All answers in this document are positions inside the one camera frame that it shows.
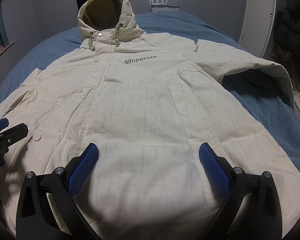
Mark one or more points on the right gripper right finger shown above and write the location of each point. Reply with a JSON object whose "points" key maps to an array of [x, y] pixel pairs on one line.
{"points": [[251, 207]]}

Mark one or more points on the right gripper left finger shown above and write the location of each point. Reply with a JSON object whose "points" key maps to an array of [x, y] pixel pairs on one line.
{"points": [[35, 218]]}

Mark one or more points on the cream hooded puffer jacket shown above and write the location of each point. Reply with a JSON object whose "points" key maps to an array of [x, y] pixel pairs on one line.
{"points": [[148, 101]]}

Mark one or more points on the pile of dark clothes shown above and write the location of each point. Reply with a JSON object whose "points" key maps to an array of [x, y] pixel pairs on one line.
{"points": [[286, 35]]}

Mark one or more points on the wooden window sill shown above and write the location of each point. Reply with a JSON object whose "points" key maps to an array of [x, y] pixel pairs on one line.
{"points": [[1, 52]]}

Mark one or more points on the blue fleece bed blanket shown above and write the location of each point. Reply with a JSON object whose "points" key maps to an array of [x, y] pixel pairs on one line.
{"points": [[258, 94]]}

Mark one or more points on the white box under router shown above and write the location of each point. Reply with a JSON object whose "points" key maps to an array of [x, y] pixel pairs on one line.
{"points": [[161, 8]]}

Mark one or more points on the white wifi router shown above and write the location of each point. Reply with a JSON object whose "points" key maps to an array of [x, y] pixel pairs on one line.
{"points": [[160, 3]]}

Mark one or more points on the white door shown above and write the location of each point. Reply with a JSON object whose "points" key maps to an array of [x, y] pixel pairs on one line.
{"points": [[257, 26]]}

